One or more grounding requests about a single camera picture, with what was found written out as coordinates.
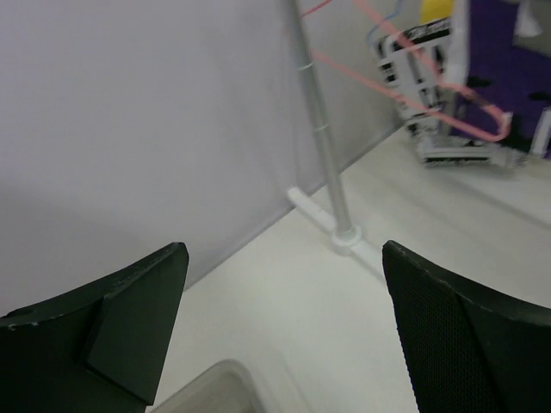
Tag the yellow garment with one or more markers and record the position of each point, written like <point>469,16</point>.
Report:
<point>432,10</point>

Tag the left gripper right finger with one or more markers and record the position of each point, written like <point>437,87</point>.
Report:
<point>467,347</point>

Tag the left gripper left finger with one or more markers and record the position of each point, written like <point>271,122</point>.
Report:
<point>98,348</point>

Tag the grey plastic bin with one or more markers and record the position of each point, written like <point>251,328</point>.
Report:
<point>227,386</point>

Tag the white metal clothes rack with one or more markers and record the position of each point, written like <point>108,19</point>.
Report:
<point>346,238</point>

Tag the purple patterned garment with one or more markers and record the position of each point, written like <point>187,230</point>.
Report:
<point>501,50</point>

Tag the pink wire hanger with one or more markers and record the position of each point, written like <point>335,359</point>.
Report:
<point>418,80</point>

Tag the black white patterned garment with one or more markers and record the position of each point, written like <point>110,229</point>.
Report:
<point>436,144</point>

